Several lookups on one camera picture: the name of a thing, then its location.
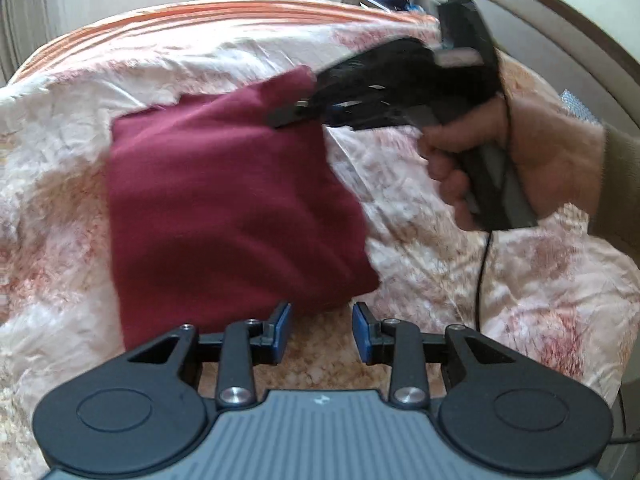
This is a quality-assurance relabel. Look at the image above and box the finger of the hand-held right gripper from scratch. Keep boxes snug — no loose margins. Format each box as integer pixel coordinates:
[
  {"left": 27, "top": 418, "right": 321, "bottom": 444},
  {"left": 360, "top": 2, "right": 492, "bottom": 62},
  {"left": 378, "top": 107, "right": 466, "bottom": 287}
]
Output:
[{"left": 265, "top": 94, "right": 327, "bottom": 129}]

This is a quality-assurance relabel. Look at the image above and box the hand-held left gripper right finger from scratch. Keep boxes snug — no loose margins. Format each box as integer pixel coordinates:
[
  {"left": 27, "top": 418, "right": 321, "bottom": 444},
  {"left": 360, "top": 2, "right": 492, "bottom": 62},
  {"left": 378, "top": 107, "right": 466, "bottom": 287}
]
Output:
[{"left": 351, "top": 301, "right": 518, "bottom": 408}]

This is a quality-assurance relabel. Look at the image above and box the black cable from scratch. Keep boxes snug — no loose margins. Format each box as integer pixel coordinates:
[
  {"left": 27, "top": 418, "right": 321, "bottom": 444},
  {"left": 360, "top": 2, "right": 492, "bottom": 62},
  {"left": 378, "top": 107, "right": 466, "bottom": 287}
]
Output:
[{"left": 474, "top": 230, "right": 497, "bottom": 334}]

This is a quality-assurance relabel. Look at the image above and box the pleated beige curtain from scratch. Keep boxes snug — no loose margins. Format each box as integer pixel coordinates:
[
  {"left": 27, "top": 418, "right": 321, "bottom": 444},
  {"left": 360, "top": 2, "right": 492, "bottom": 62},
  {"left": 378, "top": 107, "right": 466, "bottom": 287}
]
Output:
[{"left": 0, "top": 0, "right": 68, "bottom": 88}]

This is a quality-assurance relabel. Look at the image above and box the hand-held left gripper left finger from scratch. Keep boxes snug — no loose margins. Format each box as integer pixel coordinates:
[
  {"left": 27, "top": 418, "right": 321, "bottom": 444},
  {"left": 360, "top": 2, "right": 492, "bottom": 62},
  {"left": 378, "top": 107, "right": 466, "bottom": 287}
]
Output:
[{"left": 127, "top": 301, "right": 293, "bottom": 408}]

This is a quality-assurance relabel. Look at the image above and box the beige brown-trimmed headboard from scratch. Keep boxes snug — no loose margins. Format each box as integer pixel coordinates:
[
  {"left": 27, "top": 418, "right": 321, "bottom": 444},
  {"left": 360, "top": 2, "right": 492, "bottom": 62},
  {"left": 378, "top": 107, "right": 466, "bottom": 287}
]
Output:
[{"left": 450, "top": 0, "right": 640, "bottom": 142}]

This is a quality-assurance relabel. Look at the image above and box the blue patterned pillow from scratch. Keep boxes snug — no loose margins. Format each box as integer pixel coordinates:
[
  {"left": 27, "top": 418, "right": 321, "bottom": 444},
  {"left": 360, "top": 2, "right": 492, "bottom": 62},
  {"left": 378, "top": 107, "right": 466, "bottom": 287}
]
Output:
[{"left": 559, "top": 88, "right": 600, "bottom": 125}]

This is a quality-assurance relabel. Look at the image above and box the floral bedspread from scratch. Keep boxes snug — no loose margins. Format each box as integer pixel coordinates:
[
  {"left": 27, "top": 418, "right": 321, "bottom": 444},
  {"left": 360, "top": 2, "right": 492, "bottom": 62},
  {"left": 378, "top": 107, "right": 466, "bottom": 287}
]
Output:
[{"left": 0, "top": 0, "right": 640, "bottom": 480}]

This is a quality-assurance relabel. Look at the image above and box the maroon garment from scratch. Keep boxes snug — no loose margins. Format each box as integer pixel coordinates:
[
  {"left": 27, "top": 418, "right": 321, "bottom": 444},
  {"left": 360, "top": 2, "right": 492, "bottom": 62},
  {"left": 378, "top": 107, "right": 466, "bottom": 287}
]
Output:
[{"left": 105, "top": 66, "right": 381, "bottom": 352}]

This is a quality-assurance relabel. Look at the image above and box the person's right hand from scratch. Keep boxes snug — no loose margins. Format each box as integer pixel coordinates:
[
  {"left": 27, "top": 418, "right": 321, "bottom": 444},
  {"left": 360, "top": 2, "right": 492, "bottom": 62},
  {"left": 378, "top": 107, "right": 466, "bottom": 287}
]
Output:
[{"left": 417, "top": 94, "right": 607, "bottom": 233}]

